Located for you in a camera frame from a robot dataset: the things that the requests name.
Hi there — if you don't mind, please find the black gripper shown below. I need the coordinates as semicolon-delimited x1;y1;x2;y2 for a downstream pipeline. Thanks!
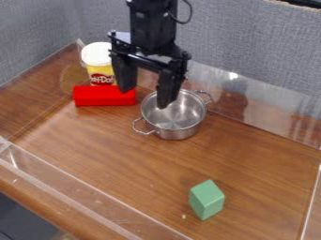
109;30;192;109

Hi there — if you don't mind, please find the green foam block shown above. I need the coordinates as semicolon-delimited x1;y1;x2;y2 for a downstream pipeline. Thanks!
189;180;226;220

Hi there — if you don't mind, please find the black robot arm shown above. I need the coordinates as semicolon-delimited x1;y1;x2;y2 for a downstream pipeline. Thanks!
109;0;192;109

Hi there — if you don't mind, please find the yellow Play-Doh can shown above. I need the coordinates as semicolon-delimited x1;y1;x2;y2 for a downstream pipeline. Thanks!
80;42;117;86

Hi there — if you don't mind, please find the red rectangular block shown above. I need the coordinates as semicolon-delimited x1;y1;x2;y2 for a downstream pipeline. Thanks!
72;85;135;106

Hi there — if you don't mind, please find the small steel pot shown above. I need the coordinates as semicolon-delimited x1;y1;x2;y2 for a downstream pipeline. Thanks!
131;89;213;141

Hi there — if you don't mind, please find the clear acrylic table barrier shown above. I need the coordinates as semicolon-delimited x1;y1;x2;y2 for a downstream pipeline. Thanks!
0;43;321;240

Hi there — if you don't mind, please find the black cable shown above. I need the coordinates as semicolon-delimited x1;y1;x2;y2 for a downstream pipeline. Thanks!
167;0;194;25

